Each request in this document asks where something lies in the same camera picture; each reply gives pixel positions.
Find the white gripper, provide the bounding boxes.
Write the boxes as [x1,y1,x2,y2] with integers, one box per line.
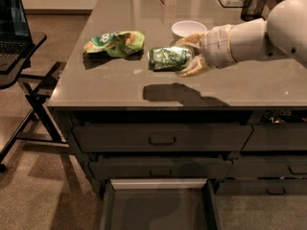
[175,24,236,77]

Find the green soda can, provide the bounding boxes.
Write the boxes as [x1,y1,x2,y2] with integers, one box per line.
[148,46,194,72]

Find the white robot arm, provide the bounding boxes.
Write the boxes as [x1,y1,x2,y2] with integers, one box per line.
[176,0,307,77]

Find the dark top left drawer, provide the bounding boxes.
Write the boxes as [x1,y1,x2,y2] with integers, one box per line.
[72,124,252,152]

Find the dark drawer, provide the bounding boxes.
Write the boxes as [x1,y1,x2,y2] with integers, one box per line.
[89,156,232,179]
[227,156,307,178]
[243,123,307,151]
[72,124,252,152]
[216,179,307,196]

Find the snack packets in drawer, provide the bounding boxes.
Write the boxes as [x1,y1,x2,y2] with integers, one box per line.
[261,109,307,124]

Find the dark top right drawer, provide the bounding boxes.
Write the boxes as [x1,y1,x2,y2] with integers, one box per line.
[243,123,307,151]

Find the dark middle right drawer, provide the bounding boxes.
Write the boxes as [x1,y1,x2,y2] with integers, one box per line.
[227,156,307,178]

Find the dark bottom right drawer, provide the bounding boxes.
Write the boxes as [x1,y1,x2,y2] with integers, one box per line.
[216,179,307,196]

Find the dark middle left drawer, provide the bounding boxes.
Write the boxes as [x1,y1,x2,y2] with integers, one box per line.
[89,156,232,179]

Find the open bottom left drawer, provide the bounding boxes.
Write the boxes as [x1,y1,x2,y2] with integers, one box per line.
[100,178,222,230]

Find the white ceramic bowl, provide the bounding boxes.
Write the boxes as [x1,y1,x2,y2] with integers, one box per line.
[171,20,207,38]

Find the black mesh pen cup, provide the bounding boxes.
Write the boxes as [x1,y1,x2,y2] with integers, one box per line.
[241,0,267,21]

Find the green crumpled chip bag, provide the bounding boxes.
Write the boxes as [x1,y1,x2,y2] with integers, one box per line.
[83,31,145,58]

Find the black laptop stand table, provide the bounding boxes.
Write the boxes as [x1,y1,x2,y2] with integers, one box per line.
[0,32,65,173]

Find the black laptop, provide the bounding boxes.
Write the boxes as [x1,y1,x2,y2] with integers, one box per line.
[0,0,34,74]

